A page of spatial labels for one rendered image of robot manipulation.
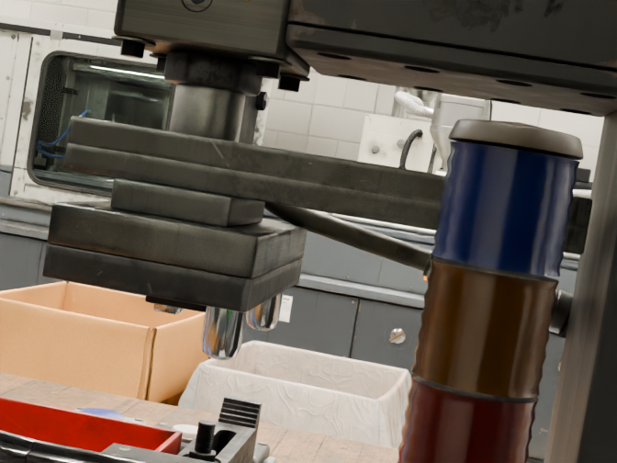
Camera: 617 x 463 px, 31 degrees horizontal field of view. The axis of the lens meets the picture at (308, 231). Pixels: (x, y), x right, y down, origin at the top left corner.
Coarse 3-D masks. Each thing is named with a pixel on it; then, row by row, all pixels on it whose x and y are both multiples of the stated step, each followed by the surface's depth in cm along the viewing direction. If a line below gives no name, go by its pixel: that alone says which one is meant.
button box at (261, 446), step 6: (162, 426) 99; (168, 426) 100; (186, 438) 95; (186, 444) 95; (258, 444) 99; (264, 444) 99; (180, 450) 94; (258, 450) 96; (264, 450) 97; (258, 456) 95; (264, 456) 96; (252, 462) 93; (258, 462) 93; (264, 462) 96; (270, 462) 95
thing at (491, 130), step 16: (464, 128) 32; (480, 128) 31; (496, 128) 31; (512, 128) 31; (528, 128) 31; (496, 144) 32; (512, 144) 31; (528, 144) 31; (544, 144) 31; (560, 144) 31; (576, 144) 31
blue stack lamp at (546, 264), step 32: (448, 160) 32; (480, 160) 31; (512, 160) 31; (544, 160) 31; (448, 192) 32; (480, 192) 31; (512, 192) 31; (544, 192) 31; (448, 224) 32; (480, 224) 31; (512, 224) 31; (544, 224) 31; (448, 256) 32; (480, 256) 31; (512, 256) 31; (544, 256) 31
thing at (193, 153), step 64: (192, 64) 57; (128, 128) 56; (192, 128) 58; (128, 192) 55; (192, 192) 54; (256, 192) 55; (320, 192) 55; (384, 192) 54; (64, 256) 53; (128, 256) 52; (192, 256) 52; (256, 256) 52; (256, 320) 66
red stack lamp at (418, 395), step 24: (432, 384) 32; (408, 408) 33; (432, 408) 32; (456, 408) 31; (480, 408) 31; (504, 408) 31; (528, 408) 32; (408, 432) 33; (432, 432) 32; (456, 432) 31; (480, 432) 31; (504, 432) 31; (528, 432) 32; (408, 456) 32; (432, 456) 32; (456, 456) 31; (480, 456) 31; (504, 456) 31; (528, 456) 33
